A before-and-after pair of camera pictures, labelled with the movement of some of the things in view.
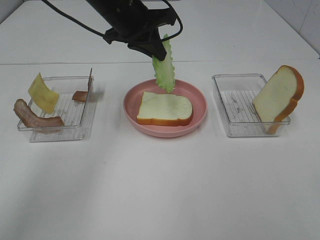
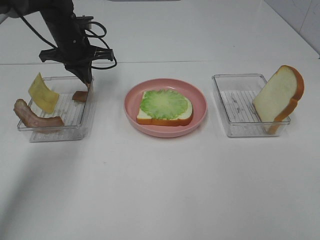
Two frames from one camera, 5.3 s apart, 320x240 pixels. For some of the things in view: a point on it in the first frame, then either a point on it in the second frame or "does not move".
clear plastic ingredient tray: (79, 117) does not move
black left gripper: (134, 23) to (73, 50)
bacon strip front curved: (31, 120) does not move
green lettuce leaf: (164, 69) to (162, 104)
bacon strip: (82, 96) does not move
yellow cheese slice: (42, 97) does not move
